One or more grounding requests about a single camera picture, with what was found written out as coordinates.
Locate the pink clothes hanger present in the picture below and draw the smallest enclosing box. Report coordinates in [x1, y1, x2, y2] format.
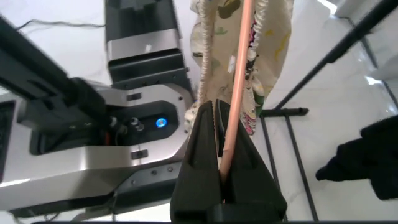
[218, 0, 256, 185]

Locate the black sleeveless top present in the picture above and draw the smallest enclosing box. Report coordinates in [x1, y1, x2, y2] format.
[315, 114, 398, 200]

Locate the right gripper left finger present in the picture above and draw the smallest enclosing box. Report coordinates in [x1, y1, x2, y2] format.
[170, 100, 224, 222]

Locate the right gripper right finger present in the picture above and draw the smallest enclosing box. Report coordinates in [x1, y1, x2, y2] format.
[215, 98, 287, 220]

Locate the white curtain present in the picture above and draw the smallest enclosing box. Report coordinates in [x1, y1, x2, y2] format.
[329, 0, 398, 82]

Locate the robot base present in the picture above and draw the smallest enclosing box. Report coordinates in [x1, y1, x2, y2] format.
[0, 0, 196, 218]

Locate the thin black cable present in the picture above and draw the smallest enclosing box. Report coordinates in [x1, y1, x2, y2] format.
[15, 19, 106, 31]

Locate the black clothes rack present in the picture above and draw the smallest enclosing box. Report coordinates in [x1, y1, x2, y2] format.
[259, 0, 398, 222]

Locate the cream printed garment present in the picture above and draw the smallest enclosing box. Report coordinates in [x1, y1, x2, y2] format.
[184, 0, 295, 137]

